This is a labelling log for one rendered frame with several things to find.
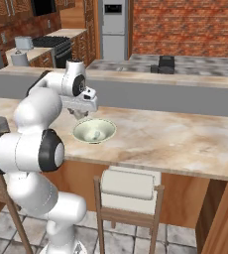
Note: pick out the white ice cube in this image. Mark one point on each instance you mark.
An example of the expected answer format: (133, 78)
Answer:
(96, 133)
(89, 136)

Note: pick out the silver toaster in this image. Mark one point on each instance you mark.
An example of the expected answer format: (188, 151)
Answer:
(23, 42)

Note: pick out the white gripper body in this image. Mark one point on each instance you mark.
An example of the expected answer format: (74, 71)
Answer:
(83, 105)

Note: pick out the pale green ice bowl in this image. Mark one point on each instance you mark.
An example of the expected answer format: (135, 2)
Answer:
(102, 127)

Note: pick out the stainless steel fridge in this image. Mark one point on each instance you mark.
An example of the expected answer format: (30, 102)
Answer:
(114, 29)

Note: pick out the black microwave oven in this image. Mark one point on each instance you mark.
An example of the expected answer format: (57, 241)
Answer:
(43, 6)

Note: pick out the black stove with oven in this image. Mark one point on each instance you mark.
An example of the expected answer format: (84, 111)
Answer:
(55, 46)

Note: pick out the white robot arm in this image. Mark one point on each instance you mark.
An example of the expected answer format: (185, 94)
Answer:
(36, 109)

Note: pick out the brown wooden wall cupboards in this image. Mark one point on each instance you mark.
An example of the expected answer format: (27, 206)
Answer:
(10, 10)

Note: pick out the wooden island counter base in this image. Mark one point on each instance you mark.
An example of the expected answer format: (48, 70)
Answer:
(185, 205)

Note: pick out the wooden stool with white cushion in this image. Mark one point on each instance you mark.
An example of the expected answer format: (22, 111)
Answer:
(129, 185)

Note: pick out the brown wooden base cupboards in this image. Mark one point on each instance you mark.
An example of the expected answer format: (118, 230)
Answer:
(84, 46)

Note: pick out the black coffee machine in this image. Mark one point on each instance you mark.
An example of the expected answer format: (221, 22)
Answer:
(165, 64)

